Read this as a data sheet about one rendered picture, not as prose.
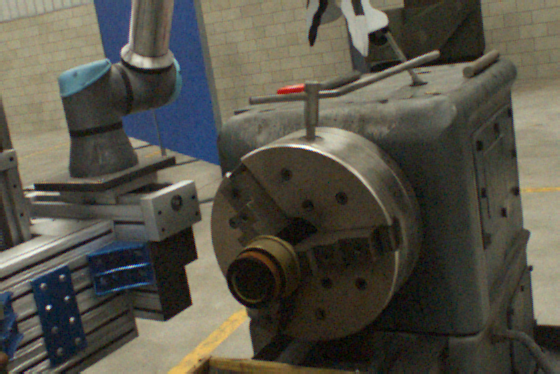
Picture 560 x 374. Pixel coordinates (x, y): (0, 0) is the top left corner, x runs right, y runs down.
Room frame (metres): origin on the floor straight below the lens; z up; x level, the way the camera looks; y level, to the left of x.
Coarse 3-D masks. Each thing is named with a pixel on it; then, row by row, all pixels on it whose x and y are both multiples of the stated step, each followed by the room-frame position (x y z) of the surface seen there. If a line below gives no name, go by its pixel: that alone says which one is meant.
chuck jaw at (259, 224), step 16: (240, 176) 1.00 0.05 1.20; (224, 192) 1.01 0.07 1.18; (240, 192) 0.99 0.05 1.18; (256, 192) 1.00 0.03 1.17; (240, 208) 0.99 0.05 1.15; (256, 208) 0.97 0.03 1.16; (272, 208) 1.00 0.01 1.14; (240, 224) 0.97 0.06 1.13; (256, 224) 0.94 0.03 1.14; (272, 224) 0.97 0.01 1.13; (288, 224) 0.99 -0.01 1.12; (240, 240) 0.95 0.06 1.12
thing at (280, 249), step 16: (256, 240) 0.93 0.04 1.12; (272, 240) 0.92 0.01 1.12; (240, 256) 0.89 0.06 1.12; (256, 256) 0.87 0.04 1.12; (272, 256) 0.88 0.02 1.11; (288, 256) 0.90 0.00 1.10; (240, 272) 0.90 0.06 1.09; (256, 272) 0.93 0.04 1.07; (272, 272) 0.86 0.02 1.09; (288, 272) 0.88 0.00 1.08; (240, 288) 0.89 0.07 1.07; (256, 288) 0.91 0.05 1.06; (272, 288) 0.86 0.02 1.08; (288, 288) 0.89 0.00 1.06; (256, 304) 0.87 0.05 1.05
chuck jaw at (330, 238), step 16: (304, 240) 0.95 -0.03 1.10; (320, 240) 0.93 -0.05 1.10; (336, 240) 0.91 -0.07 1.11; (352, 240) 0.91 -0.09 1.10; (368, 240) 0.89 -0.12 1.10; (384, 240) 0.93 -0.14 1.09; (304, 256) 0.90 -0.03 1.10; (320, 256) 0.91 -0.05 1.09; (336, 256) 0.90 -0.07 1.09; (352, 256) 0.91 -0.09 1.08; (368, 256) 0.90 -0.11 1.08; (304, 272) 0.90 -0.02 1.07
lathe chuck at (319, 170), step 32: (256, 160) 1.02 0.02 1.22; (288, 160) 0.99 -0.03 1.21; (320, 160) 0.97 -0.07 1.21; (352, 160) 0.97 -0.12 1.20; (288, 192) 1.00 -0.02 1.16; (320, 192) 0.97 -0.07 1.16; (352, 192) 0.94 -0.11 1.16; (384, 192) 0.95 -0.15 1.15; (224, 224) 1.06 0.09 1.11; (320, 224) 0.97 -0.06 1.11; (352, 224) 0.95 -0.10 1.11; (384, 224) 0.92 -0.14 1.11; (224, 256) 1.07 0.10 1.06; (384, 256) 0.93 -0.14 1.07; (320, 288) 0.98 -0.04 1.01; (352, 288) 0.96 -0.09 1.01; (384, 288) 0.93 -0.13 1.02; (288, 320) 1.02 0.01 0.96; (320, 320) 0.99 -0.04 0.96; (352, 320) 0.96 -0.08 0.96
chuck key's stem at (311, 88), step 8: (304, 88) 1.01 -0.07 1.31; (312, 88) 1.00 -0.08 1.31; (312, 96) 1.01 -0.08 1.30; (304, 104) 1.01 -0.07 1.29; (312, 104) 1.01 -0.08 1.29; (304, 112) 1.01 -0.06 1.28; (312, 112) 1.01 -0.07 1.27; (304, 120) 1.01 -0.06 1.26; (312, 120) 1.01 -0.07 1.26; (312, 128) 1.01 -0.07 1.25; (312, 136) 1.01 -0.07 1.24
